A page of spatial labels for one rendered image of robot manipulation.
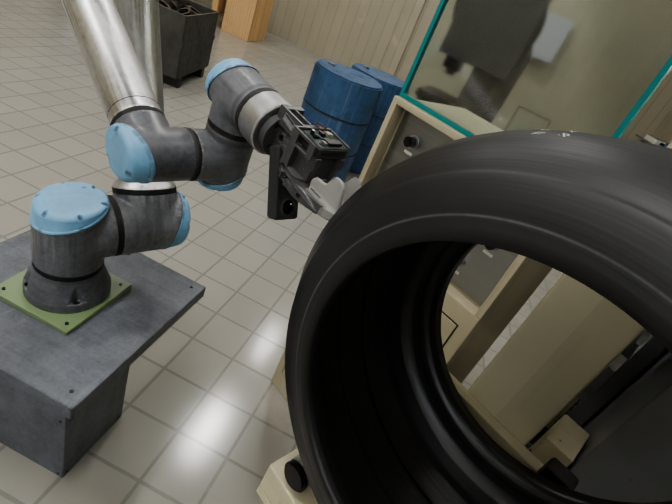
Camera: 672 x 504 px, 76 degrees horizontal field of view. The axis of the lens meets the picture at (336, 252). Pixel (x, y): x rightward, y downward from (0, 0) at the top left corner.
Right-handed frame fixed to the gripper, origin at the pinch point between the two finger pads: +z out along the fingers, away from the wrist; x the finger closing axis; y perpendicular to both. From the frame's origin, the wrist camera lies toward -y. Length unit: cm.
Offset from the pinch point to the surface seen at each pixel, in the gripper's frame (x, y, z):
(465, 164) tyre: -10.3, 20.1, 13.3
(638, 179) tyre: -9.3, 26.2, 23.6
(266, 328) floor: 75, -128, -59
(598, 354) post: 27.1, -0.5, 32.8
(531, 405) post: 27.1, -15.5, 32.7
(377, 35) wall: 668, -105, -587
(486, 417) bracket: 25.3, -23.1, 29.8
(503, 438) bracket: 24.8, -22.9, 34.0
